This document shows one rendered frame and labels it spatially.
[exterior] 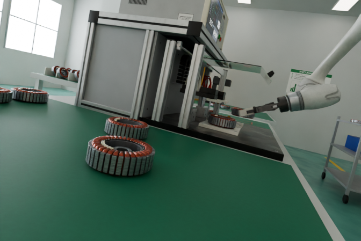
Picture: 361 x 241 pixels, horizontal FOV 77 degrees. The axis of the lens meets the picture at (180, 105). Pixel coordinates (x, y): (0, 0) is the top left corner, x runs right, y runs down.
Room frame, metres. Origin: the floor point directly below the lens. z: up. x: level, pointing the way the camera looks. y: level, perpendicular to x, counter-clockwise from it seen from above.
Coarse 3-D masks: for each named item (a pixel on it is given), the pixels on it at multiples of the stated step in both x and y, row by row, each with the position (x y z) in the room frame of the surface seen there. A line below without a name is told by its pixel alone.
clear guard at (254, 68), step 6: (216, 60) 1.09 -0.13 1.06; (222, 60) 1.08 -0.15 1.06; (222, 66) 1.26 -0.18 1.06; (228, 66) 1.21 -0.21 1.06; (234, 66) 1.17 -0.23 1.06; (240, 66) 1.12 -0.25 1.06; (246, 66) 1.08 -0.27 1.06; (252, 66) 1.04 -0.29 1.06; (258, 66) 1.03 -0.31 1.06; (258, 72) 1.22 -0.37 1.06; (264, 72) 1.03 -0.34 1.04; (264, 78) 1.19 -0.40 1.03; (270, 78) 1.01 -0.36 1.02
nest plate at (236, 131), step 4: (200, 124) 0.86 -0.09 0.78; (204, 124) 0.85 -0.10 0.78; (208, 124) 0.87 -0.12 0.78; (212, 128) 0.84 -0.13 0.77; (216, 128) 0.84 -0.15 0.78; (220, 128) 0.83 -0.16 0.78; (224, 128) 0.84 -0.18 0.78; (236, 128) 0.92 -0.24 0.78; (240, 128) 0.94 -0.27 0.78; (224, 132) 0.83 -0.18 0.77; (228, 132) 0.82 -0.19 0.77; (232, 132) 0.82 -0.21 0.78; (236, 132) 0.81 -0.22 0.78
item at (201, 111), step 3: (198, 108) 1.15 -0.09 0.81; (201, 108) 1.14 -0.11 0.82; (204, 108) 1.14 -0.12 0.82; (207, 108) 1.20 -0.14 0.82; (198, 111) 1.15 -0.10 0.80; (201, 111) 1.14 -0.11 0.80; (204, 111) 1.14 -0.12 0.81; (198, 114) 1.15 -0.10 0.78; (201, 114) 1.14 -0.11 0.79; (204, 114) 1.15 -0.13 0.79; (201, 117) 1.14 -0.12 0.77; (204, 117) 1.16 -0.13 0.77
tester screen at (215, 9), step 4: (212, 0) 0.90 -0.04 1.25; (216, 0) 0.96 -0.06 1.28; (212, 4) 0.91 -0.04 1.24; (216, 4) 0.97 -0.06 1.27; (212, 8) 0.92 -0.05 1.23; (216, 8) 0.98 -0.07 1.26; (220, 8) 1.05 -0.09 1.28; (208, 12) 0.88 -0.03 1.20; (212, 12) 0.93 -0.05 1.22; (216, 12) 1.00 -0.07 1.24; (220, 12) 1.07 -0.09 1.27; (208, 16) 0.89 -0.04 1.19; (212, 16) 0.94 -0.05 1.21; (220, 16) 1.08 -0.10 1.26; (208, 20) 0.90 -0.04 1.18; (212, 20) 0.96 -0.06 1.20; (220, 20) 1.10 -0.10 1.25; (208, 24) 0.91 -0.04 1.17; (212, 28) 0.98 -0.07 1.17; (216, 28) 1.06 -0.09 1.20; (216, 40) 1.11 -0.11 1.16
